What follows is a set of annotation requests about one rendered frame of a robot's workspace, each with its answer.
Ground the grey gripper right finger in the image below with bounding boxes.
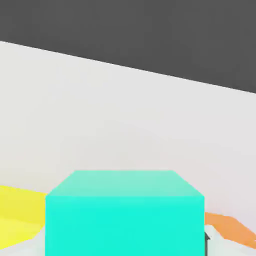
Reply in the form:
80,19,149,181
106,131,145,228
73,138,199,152
204,224,256,256

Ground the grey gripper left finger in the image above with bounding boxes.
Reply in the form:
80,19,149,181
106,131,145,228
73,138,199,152
0,225,46,256

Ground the small cyan cube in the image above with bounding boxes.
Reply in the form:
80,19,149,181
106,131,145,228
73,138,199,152
44,169,206,256

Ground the large orange box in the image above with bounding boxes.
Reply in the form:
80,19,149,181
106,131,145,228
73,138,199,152
204,212,256,250

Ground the large yellow box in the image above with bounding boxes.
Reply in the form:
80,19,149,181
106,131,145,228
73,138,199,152
0,185,48,251

